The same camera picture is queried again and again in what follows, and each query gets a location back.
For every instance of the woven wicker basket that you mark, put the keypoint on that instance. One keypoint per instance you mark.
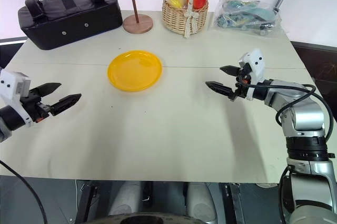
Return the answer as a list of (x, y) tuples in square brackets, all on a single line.
[(176, 19)]

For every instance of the yellow plastic plate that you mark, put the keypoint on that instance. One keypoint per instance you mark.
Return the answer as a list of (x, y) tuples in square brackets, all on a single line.
[(135, 71)]

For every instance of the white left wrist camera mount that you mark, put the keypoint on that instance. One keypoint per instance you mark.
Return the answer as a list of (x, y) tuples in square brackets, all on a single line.
[(11, 83)]

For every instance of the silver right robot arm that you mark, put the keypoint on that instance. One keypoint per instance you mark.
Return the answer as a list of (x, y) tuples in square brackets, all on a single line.
[(306, 118)]

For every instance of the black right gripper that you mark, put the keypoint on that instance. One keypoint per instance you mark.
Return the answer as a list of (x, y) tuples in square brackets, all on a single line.
[(241, 84)]

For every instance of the black strut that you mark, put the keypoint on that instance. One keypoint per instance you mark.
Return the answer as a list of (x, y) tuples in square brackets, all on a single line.
[(85, 203), (233, 203)]

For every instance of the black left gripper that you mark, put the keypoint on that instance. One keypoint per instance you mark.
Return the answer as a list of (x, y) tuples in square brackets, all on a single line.
[(34, 103)]

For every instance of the black padded case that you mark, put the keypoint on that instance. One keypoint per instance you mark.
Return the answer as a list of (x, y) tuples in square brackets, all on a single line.
[(71, 21)]

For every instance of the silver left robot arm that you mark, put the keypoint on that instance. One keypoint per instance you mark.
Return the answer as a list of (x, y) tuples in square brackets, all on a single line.
[(10, 118)]

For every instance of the yellow lemon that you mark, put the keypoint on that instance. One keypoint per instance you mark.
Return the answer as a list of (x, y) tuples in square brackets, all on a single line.
[(176, 0)]

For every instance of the clear bag of blue items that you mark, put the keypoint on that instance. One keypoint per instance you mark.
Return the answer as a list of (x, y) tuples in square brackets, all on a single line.
[(245, 15)]

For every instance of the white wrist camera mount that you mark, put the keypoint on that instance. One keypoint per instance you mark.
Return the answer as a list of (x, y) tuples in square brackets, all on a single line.
[(11, 83), (256, 63)]

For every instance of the wooden stand with pole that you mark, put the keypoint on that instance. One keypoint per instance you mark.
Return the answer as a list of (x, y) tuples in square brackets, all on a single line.
[(137, 24)]

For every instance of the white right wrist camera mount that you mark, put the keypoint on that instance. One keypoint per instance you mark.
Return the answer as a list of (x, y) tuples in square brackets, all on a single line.
[(256, 63)]

